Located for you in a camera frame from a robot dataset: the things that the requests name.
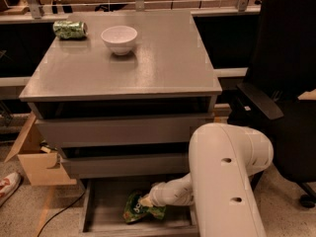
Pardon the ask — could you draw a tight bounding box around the cardboard box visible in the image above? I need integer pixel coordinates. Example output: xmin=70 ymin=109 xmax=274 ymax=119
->
xmin=5 ymin=113 xmax=77 ymax=186

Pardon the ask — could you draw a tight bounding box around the grey middle drawer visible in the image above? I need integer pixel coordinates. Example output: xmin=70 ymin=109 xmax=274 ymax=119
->
xmin=61 ymin=153 xmax=190 ymax=179

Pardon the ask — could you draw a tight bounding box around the black office chair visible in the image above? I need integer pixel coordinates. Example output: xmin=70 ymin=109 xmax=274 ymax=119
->
xmin=228 ymin=0 xmax=316 ymax=208

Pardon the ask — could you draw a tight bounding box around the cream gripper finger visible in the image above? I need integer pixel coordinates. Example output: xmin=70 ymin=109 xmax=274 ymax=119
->
xmin=138 ymin=195 xmax=154 ymax=207

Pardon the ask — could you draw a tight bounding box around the wooden workbench with metal legs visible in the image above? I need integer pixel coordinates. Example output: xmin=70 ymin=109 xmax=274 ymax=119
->
xmin=0 ymin=0 xmax=260 ymax=25

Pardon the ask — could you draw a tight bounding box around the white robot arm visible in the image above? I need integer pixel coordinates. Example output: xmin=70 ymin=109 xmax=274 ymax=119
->
xmin=139 ymin=122 xmax=274 ymax=237

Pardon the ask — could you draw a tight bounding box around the white and red shoe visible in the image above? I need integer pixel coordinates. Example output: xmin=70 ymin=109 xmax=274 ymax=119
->
xmin=0 ymin=172 xmax=21 ymax=206

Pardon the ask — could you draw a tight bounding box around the grey open bottom drawer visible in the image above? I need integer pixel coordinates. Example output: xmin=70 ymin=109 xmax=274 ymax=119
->
xmin=80 ymin=174 xmax=199 ymax=237

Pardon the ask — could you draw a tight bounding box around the green rice chip bag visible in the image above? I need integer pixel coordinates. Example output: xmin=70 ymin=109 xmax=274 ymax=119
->
xmin=122 ymin=190 xmax=166 ymax=224

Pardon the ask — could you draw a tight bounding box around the grey top drawer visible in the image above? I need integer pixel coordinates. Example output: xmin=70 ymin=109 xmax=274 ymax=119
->
xmin=36 ymin=114 xmax=214 ymax=148

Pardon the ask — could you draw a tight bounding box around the white ceramic bowl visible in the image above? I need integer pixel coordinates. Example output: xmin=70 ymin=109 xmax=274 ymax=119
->
xmin=101 ymin=26 xmax=138 ymax=55

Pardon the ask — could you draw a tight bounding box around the black floor cable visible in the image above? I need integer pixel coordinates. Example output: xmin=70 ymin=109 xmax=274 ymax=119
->
xmin=36 ymin=190 xmax=87 ymax=237

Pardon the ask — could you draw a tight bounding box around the grey drawer cabinet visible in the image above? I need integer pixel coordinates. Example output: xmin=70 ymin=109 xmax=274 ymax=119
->
xmin=19 ymin=11 xmax=223 ymax=237

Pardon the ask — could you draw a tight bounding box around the green soda can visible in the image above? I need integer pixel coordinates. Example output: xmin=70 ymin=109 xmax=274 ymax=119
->
xmin=52 ymin=21 xmax=87 ymax=40

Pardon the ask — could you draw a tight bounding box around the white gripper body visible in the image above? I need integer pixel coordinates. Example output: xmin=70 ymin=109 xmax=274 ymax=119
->
xmin=149 ymin=183 xmax=175 ymax=206

